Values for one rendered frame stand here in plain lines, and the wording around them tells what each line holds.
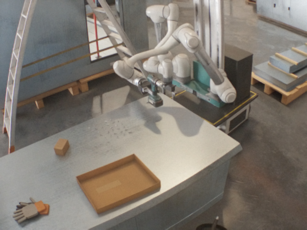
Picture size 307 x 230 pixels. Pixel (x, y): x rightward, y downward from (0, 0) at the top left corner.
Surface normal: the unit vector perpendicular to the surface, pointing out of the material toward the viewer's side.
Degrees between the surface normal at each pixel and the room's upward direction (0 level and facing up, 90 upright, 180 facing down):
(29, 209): 0
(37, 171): 0
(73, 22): 90
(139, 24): 90
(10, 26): 90
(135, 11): 90
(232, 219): 0
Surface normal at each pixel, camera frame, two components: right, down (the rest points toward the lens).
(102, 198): -0.06, -0.84
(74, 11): 0.52, 0.43
